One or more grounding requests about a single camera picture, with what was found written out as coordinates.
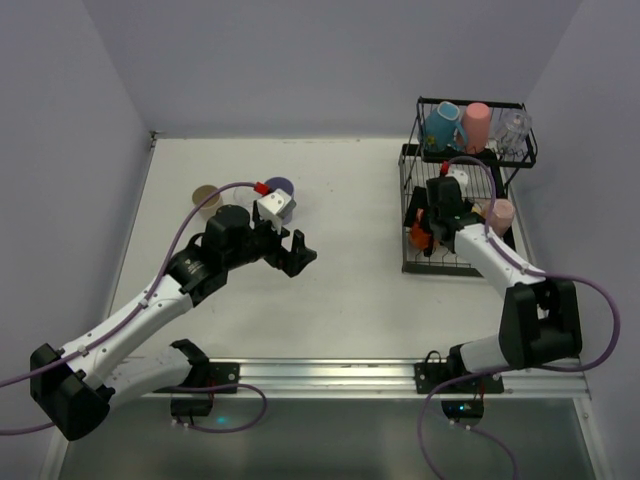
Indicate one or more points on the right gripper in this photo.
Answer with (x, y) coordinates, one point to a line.
(426, 226)

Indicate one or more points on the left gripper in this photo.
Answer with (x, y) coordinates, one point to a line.
(280, 250)

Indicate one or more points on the orange mug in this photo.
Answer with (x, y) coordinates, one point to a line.
(418, 237)

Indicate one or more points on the lavender cup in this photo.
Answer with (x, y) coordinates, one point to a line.
(287, 186)

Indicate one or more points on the pink ceramic mug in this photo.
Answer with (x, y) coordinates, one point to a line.
(501, 217)

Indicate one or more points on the beige cup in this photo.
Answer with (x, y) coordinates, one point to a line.
(208, 199)

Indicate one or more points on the yellow mug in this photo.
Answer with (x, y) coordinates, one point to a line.
(480, 211)

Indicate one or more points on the clear glass cup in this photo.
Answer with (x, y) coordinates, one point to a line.
(245, 196)

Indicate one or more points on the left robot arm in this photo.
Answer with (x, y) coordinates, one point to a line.
(79, 383)

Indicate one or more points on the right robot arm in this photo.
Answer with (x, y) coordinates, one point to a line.
(540, 320)

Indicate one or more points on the black dish rack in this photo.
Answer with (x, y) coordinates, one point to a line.
(460, 155)

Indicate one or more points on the clear glass upper rack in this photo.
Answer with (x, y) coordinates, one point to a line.
(512, 131)

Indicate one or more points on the blue mug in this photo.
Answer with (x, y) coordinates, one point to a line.
(442, 128)

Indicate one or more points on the pink tumbler cup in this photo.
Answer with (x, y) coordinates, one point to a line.
(476, 123)

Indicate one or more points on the left control box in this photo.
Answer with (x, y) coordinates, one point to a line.
(187, 410)

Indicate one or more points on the control box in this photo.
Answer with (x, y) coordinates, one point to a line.
(187, 410)
(468, 413)

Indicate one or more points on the right control box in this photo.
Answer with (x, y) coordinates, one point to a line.
(468, 413)

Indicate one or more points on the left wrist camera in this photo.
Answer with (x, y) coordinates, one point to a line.
(275, 207)

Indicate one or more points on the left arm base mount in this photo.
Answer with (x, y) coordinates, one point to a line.
(223, 374)

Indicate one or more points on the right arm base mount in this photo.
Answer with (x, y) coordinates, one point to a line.
(436, 369)

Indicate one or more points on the aluminium mounting rail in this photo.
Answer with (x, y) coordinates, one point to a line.
(387, 379)

